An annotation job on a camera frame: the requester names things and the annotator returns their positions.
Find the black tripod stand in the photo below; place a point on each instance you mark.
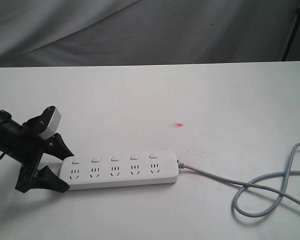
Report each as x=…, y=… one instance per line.
x=292, y=36

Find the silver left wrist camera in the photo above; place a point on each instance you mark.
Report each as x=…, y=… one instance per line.
x=50, y=120

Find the white five-outlet power strip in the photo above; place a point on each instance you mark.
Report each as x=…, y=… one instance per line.
x=120, y=170

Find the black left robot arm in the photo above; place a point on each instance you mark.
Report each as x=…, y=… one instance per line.
x=8, y=130

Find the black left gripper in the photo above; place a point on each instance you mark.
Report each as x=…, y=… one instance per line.
x=28, y=149

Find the grey backdrop cloth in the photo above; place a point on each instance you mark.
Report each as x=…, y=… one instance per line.
x=62, y=33

